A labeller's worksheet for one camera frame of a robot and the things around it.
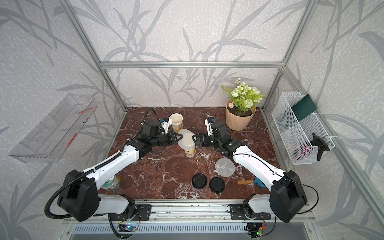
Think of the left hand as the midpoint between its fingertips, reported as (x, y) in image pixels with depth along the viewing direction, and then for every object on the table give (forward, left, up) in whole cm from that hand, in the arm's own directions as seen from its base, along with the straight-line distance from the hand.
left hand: (183, 137), depth 79 cm
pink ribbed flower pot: (+18, -33, -5) cm, 38 cm away
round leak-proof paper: (-2, -2, -1) cm, 3 cm away
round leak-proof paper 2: (-8, -24, -20) cm, 32 cm away
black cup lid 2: (-19, -19, -18) cm, 32 cm away
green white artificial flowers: (+21, -34, +11) cm, 41 cm away
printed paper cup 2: (-2, -3, -14) cm, 14 cm away
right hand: (+1, -8, -1) cm, 8 cm away
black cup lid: (-17, -9, -19) cm, 27 cm away
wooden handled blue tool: (-17, -41, -19) cm, 48 cm away
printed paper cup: (+18, +6, -7) cm, 20 cm away
